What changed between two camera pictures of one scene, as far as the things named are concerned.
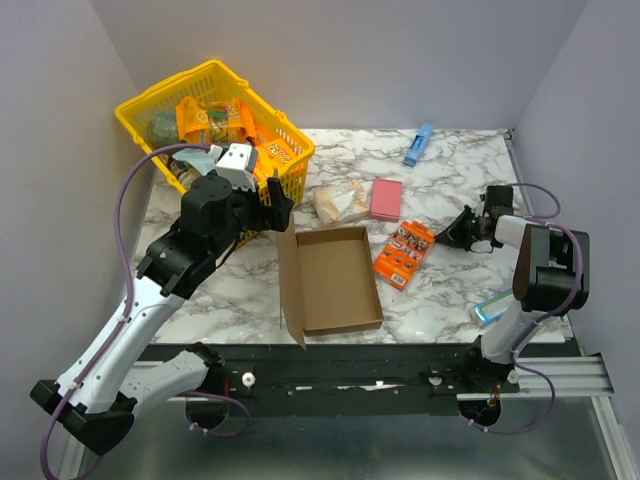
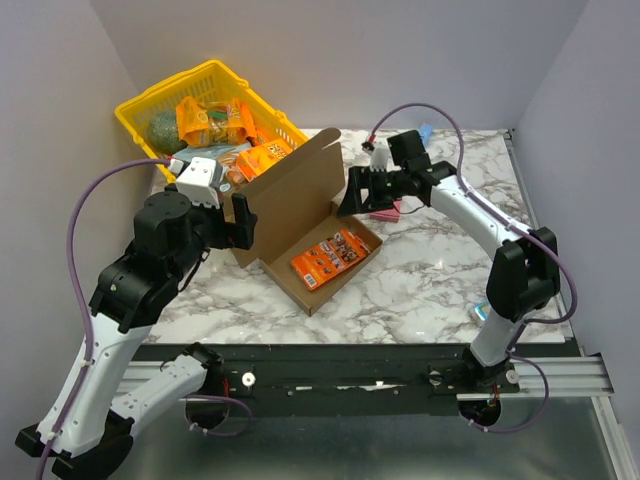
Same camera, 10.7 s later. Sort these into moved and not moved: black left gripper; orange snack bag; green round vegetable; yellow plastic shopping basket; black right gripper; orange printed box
Moved: black right gripper; orange printed box; black left gripper
Not moved: orange snack bag; yellow plastic shopping basket; green round vegetable
